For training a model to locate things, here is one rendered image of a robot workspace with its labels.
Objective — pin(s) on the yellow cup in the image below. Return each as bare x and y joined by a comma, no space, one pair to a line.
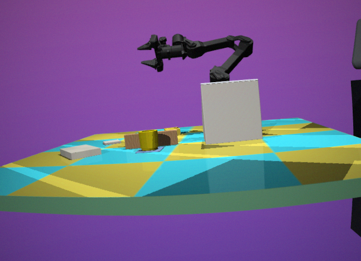
148,139

